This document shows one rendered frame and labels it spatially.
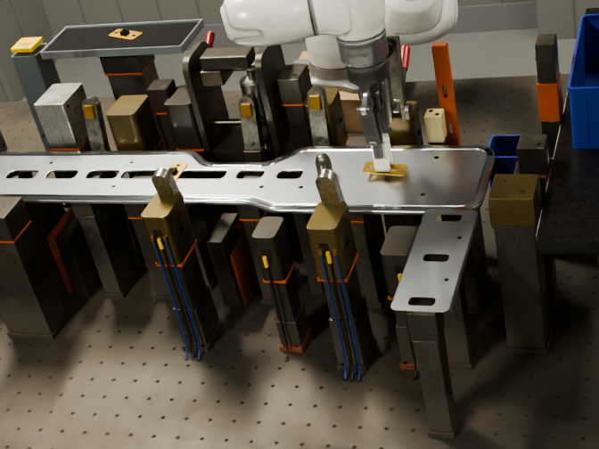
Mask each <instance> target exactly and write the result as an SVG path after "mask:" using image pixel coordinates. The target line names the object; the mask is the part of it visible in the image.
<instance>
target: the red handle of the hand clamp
mask: <svg viewBox="0 0 599 449"><path fill-rule="evenodd" d="M400 49H401V57H402V65H403V73H404V82H405V84H406V72H407V71H408V63H409V56H410V49H411V48H410V47H409V46H408V45H402V46H400ZM392 113H394V115H396V116H398V115H401V108H400V100H395V101H394V108H393V109H392Z"/></svg>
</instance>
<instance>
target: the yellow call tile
mask: <svg viewBox="0 0 599 449"><path fill-rule="evenodd" d="M43 42H44V39H43V38H42V37H24V38H22V39H21V40H20V41H19V42H17V43H16V44H15V45H14V46H13V47H12V48H11V51H12V53H30V52H33V51H34V50H35V49H36V48H37V47H38V46H40V45H41V44H42V43H43Z"/></svg>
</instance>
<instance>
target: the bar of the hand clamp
mask: <svg viewBox="0 0 599 449"><path fill-rule="evenodd" d="M386 38H387V43H388V48H389V53H388V56H387V57H386V62H387V67H388V76H387V77H386V94H387V102H388V109H389V117H390V121H392V120H393V119H392V118H393V116H394V113H392V109H393V108H394V106H393V100H400V108H401V116H402V121H406V115H405V106H406V90H405V82H404V73H403V65H402V57H401V49H400V40H399V36H387V37H386Z"/></svg>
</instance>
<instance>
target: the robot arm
mask: <svg viewBox="0 0 599 449"><path fill-rule="evenodd" d="M220 12H221V15H222V19H223V22H224V25H225V29H226V34H227V37H228V38H229V39H230V40H232V41H234V42H235V43H236V44H238V45H244V46H251V47H262V46H271V45H283V44H289V43H293V42H297V41H300V40H303V39H305V38H306V44H307V49H308V57H309V59H301V60H295V61H294V63H293V64H307V65H308V67H309V69H310V71H309V76H310V79H311V84H312V87H313V86H321V87H323V88H338V89H339V91H343V92H348V93H352V94H358V98H359V100H360V101H361V106H357V114H358V115H359V117H360V121H361V124H362V128H363V131H364V135H365V143H366V145H367V146H371V149H372V154H373V163H374V169H375V172H390V165H393V158H392V153H391V148H390V139H389V134H386V133H391V130H392V128H391V127H388V125H389V124H390V117H389V109H388V102H387V94H386V77H387V76H388V67H387V62H386V57H387V56H388V53H389V48H388V43H387V38H386V37H387V36H399V40H400V46H402V45H408V46H412V45H422V44H427V43H430V42H433V41H436V40H438V39H441V38H442V37H444V36H446V35H447V34H449V33H450V32H451V31H452V29H453V28H454V27H455V26H456V23H457V18H458V5H457V0H225V1H224V2H223V5H222V6H221V8H220Z"/></svg>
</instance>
